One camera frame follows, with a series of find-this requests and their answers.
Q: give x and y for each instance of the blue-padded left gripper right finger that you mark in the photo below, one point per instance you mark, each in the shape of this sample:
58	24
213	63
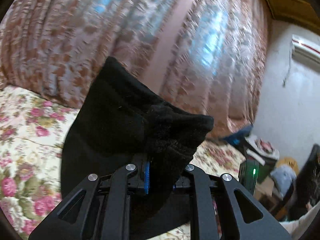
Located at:
183	182

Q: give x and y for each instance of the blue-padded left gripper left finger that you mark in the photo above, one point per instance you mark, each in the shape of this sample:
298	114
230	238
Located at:
138	177

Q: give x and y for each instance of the black pants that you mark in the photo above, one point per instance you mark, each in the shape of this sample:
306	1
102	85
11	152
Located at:
122	119

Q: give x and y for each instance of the cluttered bedside stand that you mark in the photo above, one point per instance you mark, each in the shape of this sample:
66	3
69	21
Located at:
276	183

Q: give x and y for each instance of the black chair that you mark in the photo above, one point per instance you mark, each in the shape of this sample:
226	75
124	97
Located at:
307	186

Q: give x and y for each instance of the floral bed sheet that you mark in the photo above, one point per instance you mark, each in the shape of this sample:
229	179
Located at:
33	131

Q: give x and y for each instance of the brown floral curtain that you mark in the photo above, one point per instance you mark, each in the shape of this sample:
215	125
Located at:
203	56

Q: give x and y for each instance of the white wall air conditioner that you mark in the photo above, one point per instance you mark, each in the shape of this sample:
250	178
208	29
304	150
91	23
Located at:
304	51

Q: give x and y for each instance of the wooden door frame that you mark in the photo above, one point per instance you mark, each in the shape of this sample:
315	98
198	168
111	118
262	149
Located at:
304	13

